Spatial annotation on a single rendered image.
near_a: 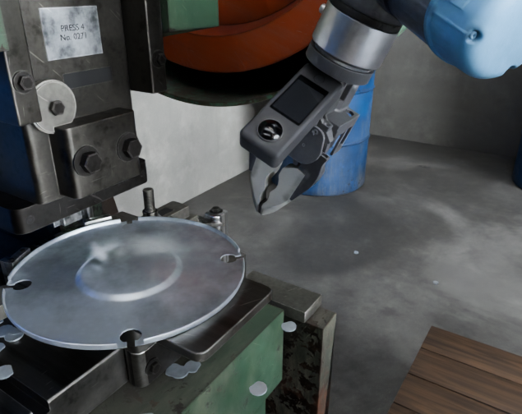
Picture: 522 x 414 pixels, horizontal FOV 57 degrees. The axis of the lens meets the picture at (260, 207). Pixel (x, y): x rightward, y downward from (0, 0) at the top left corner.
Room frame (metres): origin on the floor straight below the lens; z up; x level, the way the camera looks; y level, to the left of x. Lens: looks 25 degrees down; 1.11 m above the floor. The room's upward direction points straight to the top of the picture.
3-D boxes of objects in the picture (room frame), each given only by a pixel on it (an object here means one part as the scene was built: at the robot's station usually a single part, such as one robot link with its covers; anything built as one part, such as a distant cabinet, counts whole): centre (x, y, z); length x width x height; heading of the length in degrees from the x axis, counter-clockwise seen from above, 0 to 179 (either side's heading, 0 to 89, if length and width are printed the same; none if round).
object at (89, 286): (0.52, 0.17, 0.78); 0.29 x 0.29 x 0.01
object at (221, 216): (0.67, 0.07, 0.75); 0.03 x 0.03 x 0.10; 57
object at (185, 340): (0.50, 0.12, 0.72); 0.25 x 0.14 x 0.14; 57
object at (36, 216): (0.60, 0.27, 0.86); 0.20 x 0.16 x 0.05; 147
